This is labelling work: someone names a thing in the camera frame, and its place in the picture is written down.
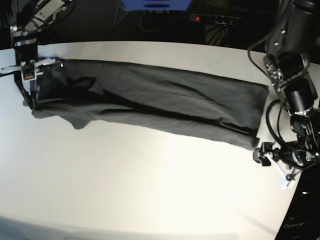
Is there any black power strip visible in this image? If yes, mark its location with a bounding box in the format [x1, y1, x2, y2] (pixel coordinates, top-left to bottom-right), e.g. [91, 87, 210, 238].
[188, 14, 245, 26]

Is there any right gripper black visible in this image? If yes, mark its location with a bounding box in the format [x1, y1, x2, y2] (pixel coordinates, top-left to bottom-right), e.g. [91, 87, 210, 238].
[14, 41, 44, 109]

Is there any grey T-shirt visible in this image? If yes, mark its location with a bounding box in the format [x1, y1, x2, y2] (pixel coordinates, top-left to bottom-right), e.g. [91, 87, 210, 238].
[31, 59, 269, 151]

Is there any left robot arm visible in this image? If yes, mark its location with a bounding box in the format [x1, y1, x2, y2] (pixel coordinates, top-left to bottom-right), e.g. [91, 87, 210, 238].
[247, 0, 320, 171]

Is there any black box with lettering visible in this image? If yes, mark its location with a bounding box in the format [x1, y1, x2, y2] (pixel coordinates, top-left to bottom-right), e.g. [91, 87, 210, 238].
[275, 168, 320, 240]

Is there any blue plastic bin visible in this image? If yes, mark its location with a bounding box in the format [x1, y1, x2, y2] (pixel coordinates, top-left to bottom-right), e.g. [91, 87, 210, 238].
[120, 0, 192, 11]

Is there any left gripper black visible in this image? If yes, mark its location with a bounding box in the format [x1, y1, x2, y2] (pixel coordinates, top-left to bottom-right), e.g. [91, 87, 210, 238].
[253, 142, 320, 170]

